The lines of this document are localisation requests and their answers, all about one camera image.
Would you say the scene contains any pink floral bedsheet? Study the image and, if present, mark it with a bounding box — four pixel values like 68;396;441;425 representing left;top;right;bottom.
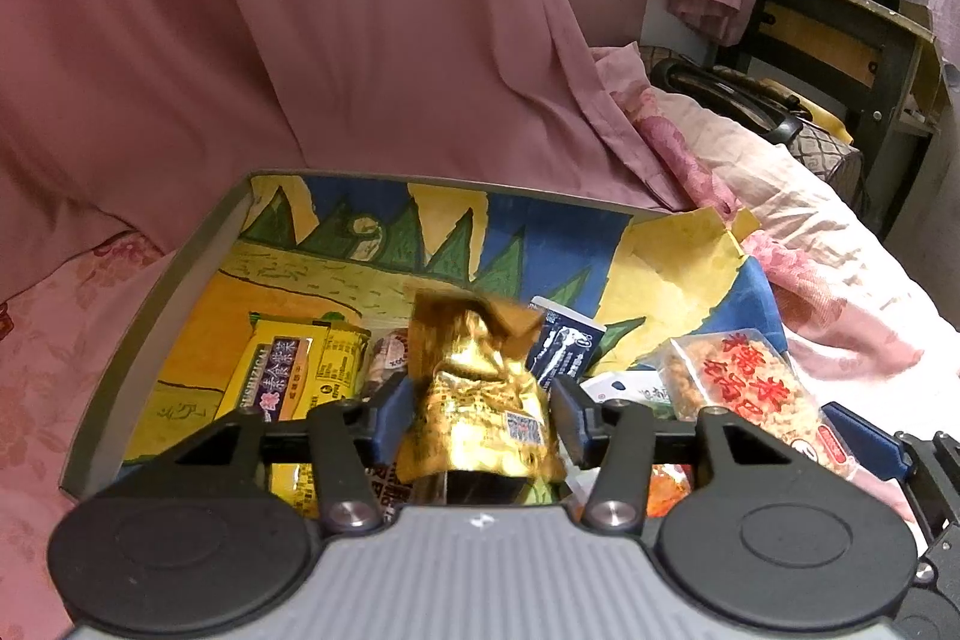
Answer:
2;89;958;638

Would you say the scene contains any gold foil snack packet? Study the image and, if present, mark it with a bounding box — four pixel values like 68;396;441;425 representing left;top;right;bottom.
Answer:
395;291;566;484

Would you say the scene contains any dark blue sachet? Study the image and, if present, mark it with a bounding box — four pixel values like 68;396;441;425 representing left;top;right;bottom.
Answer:
526;296;607;390

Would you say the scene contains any black patterned bag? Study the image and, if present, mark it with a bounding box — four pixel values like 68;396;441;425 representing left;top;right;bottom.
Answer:
651;58;862;206

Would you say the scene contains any brown nut snack packet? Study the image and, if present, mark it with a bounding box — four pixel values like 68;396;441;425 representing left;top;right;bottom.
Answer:
359;328;409;398

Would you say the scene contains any white red-green snack packet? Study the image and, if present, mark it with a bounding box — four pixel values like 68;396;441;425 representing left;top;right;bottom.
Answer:
581;369;674;419

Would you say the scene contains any yellow item on bag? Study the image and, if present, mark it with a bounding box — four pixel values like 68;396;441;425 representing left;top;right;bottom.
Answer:
797;96;854;146

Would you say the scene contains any large pink curtain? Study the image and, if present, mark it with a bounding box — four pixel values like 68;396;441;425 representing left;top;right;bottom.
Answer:
2;0;688;296

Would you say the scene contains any colourful lined cardboard box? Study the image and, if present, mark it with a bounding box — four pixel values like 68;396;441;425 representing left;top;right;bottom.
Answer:
62;174;857;502

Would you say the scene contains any dark wooden desk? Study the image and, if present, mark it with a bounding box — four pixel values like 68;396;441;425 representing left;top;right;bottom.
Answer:
713;0;946;239

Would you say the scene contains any yellow snack bar packet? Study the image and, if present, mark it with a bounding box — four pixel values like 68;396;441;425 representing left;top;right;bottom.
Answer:
216;310;371;520

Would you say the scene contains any orange snack packet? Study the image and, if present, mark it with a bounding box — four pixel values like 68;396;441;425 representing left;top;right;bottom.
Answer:
646;464;693;518

